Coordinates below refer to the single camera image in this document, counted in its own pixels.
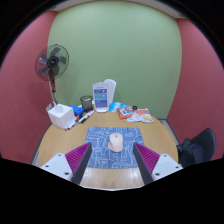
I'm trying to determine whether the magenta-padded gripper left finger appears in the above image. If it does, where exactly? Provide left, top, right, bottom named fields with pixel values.
left=40, top=142, right=93, bottom=185

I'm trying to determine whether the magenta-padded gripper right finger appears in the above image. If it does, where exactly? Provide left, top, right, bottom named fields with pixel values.
left=132, top=142, right=184, bottom=185

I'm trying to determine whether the cream computer mouse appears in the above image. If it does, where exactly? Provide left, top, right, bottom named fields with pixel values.
left=107, top=132, right=125, bottom=153

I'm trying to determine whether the blue patterned mouse pad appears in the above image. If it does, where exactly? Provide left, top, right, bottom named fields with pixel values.
left=84, top=126, right=146, bottom=170

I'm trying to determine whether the white whiteboard marker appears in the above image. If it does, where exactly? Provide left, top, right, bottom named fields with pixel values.
left=71, top=114, right=85, bottom=129
left=65, top=119, right=79, bottom=131
left=78, top=110, right=96, bottom=125

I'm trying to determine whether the white tissue box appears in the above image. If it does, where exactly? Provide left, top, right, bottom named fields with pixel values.
left=47, top=103, right=76, bottom=130

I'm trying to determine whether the black office chair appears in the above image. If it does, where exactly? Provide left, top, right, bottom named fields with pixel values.
left=190, top=127, right=217, bottom=163

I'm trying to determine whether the white and orange snack packet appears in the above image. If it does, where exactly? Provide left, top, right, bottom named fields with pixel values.
left=135, top=108, right=155, bottom=124

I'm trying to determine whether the blue whiteboard eraser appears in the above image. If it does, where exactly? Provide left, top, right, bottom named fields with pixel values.
left=68, top=104, right=85, bottom=117

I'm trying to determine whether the dark translucent cup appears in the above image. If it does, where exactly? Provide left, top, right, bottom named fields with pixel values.
left=79, top=95, right=94, bottom=113

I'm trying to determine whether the light blue packet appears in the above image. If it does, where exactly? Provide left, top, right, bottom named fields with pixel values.
left=108, top=101, right=126, bottom=113

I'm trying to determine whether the white and blue sign stand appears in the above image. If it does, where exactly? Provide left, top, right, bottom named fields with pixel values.
left=92, top=81, right=110, bottom=113

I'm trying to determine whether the white plastic stand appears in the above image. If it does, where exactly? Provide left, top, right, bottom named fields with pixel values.
left=103, top=78, right=117, bottom=104

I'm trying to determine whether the black and red standing fan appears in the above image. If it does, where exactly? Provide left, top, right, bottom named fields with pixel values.
left=34, top=43, right=70, bottom=105

